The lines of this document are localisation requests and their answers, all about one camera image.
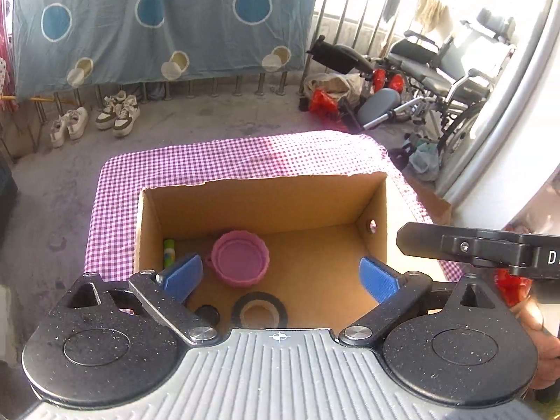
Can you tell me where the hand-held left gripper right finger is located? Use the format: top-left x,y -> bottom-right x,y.
337,256 -> 498,348

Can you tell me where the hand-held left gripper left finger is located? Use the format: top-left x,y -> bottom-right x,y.
65,253 -> 222,347

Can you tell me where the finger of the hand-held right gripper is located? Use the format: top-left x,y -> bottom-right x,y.
395,222 -> 541,269

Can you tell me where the small black cap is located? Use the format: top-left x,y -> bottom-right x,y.
195,305 -> 220,327

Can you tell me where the pink fluted plastic cup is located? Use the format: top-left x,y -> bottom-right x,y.
205,229 -> 270,289

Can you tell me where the black tape roll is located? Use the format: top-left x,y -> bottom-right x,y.
231,291 -> 288,329

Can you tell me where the brown cardboard box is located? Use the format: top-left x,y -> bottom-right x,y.
132,171 -> 390,331

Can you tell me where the person's right hand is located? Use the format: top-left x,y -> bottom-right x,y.
510,295 -> 560,392

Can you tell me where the flat cardboard box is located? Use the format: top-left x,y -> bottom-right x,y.
418,187 -> 453,226

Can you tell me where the red plastic item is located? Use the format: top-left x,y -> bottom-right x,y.
494,267 -> 533,308

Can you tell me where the pale green plastic bag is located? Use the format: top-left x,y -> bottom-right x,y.
408,139 -> 441,183

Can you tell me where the grey calf pad leg rest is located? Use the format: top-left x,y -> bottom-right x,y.
358,88 -> 432,131

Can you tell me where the pink checkered tablecloth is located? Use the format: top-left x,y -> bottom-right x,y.
83,130 -> 460,281

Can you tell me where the white olive sneaker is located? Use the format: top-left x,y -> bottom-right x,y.
95,90 -> 128,131
112,94 -> 142,138

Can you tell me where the red plastic bag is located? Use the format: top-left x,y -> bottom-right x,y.
309,88 -> 341,120

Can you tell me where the folding wheelchair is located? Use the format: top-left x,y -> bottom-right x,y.
384,8 -> 518,172

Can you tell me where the beige cloth bag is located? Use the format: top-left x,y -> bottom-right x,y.
303,72 -> 365,106

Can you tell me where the white beige sneaker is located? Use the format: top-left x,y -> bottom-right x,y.
63,106 -> 90,141
49,115 -> 69,149

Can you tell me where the black padded leg rest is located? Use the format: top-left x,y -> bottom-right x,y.
305,35 -> 378,76

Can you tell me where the cream mop head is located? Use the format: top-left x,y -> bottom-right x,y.
415,0 -> 454,36

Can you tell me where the metal balcony railing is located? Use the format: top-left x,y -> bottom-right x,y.
0,0 -> 421,154

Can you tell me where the blue patterned bed sheet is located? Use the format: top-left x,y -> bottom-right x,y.
11,0 -> 323,102

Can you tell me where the white pink-dotted cloth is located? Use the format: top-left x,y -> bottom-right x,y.
0,55 -> 15,112

